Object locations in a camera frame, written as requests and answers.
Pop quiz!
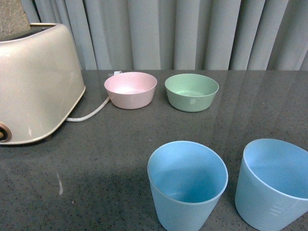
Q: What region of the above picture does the blue cup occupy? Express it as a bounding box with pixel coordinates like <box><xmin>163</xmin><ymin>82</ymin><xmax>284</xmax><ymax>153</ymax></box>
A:
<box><xmin>235</xmin><ymin>139</ymin><xmax>308</xmax><ymax>231</ymax></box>
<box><xmin>147</xmin><ymin>141</ymin><xmax>228</xmax><ymax>231</ymax></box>

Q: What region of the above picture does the pink bowl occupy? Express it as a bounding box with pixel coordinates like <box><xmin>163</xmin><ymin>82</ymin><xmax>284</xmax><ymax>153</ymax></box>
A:
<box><xmin>104</xmin><ymin>72</ymin><xmax>157</xmax><ymax>110</ymax></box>

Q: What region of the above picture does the green bowl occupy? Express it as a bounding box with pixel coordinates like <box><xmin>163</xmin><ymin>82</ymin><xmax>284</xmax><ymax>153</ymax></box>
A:
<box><xmin>165</xmin><ymin>74</ymin><xmax>219</xmax><ymax>112</ymax></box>

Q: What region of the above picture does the grey curtain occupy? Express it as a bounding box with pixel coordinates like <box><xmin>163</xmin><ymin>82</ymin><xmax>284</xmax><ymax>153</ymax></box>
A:
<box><xmin>22</xmin><ymin>0</ymin><xmax>308</xmax><ymax>71</ymax></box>

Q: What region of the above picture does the cream toaster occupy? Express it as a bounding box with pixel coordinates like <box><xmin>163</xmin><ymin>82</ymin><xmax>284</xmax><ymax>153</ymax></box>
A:
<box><xmin>0</xmin><ymin>23</ymin><xmax>86</xmax><ymax>145</ymax></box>

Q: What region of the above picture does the bread slice in toaster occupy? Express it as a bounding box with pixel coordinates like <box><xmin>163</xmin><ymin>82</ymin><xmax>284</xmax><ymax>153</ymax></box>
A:
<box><xmin>0</xmin><ymin>0</ymin><xmax>31</xmax><ymax>41</ymax></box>

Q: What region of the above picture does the white toaster power cord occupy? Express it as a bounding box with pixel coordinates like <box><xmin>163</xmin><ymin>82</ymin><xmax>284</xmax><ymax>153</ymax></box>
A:
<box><xmin>66</xmin><ymin>70</ymin><xmax>122</xmax><ymax>123</ymax></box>

